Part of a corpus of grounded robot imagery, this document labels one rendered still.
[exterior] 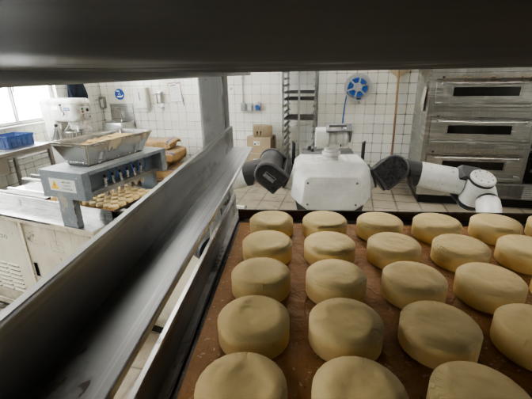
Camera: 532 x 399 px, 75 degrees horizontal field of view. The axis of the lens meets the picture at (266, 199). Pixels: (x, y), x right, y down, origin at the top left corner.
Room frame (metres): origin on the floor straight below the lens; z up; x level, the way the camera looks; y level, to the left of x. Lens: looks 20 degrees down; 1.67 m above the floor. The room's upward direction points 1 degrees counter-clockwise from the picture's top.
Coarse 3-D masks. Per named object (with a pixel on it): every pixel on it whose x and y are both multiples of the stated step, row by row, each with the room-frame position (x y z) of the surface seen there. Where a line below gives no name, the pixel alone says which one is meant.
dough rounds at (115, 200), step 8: (104, 192) 2.25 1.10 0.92; (112, 192) 2.24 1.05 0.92; (120, 192) 2.25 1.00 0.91; (128, 192) 2.23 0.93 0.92; (136, 192) 2.22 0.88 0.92; (144, 192) 2.22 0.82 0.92; (56, 200) 2.15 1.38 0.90; (96, 200) 2.11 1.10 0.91; (104, 200) 2.07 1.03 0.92; (112, 200) 2.07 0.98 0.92; (120, 200) 2.09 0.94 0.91; (128, 200) 2.07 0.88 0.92; (104, 208) 1.98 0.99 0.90; (112, 208) 1.96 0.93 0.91
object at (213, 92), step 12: (204, 84) 0.42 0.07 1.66; (216, 84) 0.42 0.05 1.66; (204, 96) 0.42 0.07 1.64; (216, 96) 0.42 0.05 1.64; (204, 108) 0.42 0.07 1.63; (216, 108) 0.42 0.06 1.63; (228, 108) 0.44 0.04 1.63; (204, 120) 0.42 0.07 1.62; (216, 120) 0.42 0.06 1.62; (228, 120) 0.43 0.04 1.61; (204, 132) 0.42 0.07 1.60; (216, 132) 0.42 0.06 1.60; (204, 144) 0.42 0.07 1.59; (228, 192) 0.42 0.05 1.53; (216, 216) 0.42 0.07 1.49
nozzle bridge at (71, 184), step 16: (112, 160) 2.09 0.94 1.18; (128, 160) 2.11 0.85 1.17; (160, 160) 2.41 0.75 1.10; (48, 176) 1.88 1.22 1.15; (64, 176) 1.83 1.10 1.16; (80, 176) 1.78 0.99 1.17; (96, 176) 1.97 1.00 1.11; (144, 176) 2.27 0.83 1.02; (48, 192) 1.89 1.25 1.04; (64, 192) 1.84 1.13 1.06; (80, 192) 1.79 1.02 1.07; (96, 192) 1.89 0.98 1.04; (64, 208) 1.85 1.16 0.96; (80, 208) 1.86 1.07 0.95; (64, 224) 1.86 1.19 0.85; (80, 224) 1.84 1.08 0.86
